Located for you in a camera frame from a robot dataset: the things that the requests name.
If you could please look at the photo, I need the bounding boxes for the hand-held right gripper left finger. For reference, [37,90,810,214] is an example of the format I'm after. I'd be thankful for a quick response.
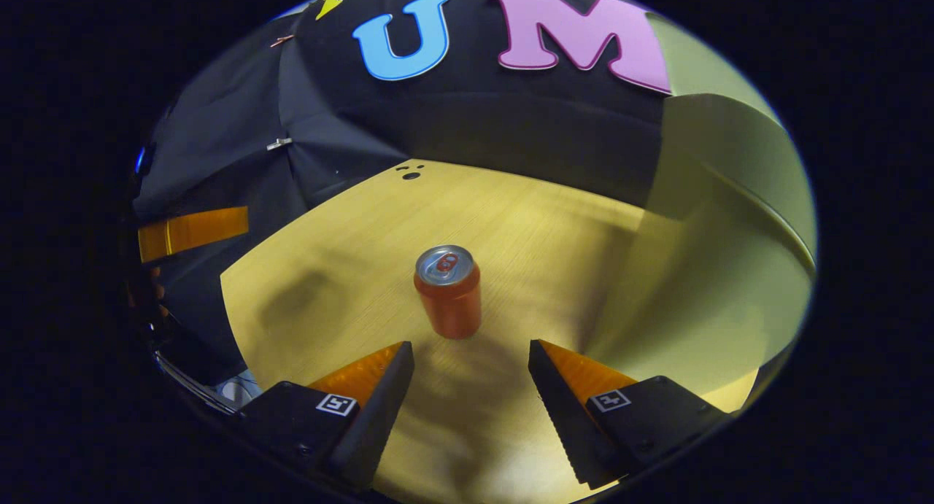
[236,341,416,490]

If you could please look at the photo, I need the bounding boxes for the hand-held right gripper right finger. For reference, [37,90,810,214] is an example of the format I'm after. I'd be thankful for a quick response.
[528,338,732,490]

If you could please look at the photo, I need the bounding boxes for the green desktop garbage bin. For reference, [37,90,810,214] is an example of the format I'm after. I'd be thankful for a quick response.
[584,12,818,395]

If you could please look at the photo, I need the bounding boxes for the wooden desktop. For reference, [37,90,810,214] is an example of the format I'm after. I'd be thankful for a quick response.
[219,159,760,504]

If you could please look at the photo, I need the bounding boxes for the black backdrop cloth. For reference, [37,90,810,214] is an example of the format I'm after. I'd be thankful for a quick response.
[131,0,679,381]

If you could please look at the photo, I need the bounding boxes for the orange pop can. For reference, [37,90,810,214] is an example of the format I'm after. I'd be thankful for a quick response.
[414,245,482,340]

